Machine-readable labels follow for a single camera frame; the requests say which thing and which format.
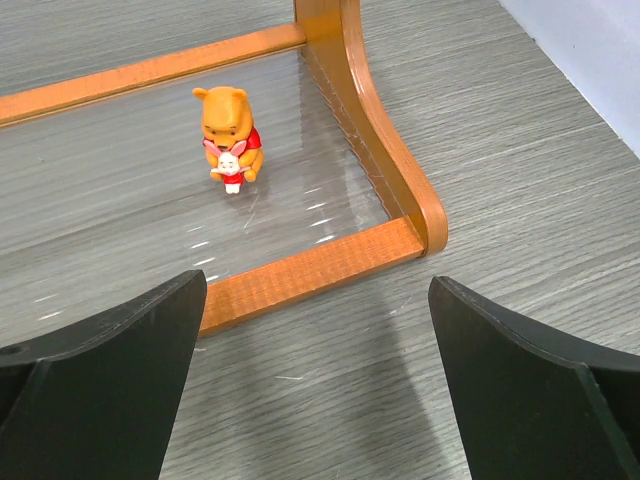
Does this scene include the orange wooden shelf rack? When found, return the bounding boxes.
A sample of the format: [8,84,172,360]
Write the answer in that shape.
[1,1,447,339]

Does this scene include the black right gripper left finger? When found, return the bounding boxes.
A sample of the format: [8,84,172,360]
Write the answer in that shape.
[1,270,207,479]

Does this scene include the Winnie the Pooh figurine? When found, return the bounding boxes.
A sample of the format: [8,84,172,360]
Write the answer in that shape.
[192,86,264,195]

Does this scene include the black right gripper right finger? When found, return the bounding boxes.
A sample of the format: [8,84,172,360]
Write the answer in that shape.
[428,276,639,479]

